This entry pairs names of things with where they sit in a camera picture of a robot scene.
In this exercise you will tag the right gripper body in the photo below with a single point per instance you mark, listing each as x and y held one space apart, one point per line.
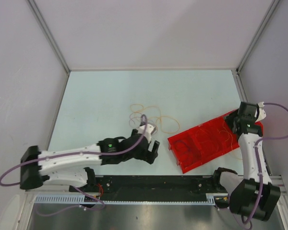
232 118

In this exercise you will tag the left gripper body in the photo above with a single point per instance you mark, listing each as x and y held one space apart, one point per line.
144 155

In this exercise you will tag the red plastic bin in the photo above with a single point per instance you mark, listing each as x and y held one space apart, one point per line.
203 143

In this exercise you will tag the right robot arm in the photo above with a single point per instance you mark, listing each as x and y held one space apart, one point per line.
253 195

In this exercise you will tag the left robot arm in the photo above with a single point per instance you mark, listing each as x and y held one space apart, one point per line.
75 167

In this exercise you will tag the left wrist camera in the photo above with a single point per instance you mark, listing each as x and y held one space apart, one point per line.
148 130

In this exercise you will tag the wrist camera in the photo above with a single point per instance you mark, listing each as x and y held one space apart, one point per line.
148 130
260 113

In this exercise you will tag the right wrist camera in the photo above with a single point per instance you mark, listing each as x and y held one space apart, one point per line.
260 113

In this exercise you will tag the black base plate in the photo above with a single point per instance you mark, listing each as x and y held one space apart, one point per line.
140 188

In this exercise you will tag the grey slotted cable duct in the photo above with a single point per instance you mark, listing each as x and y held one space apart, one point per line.
83 200

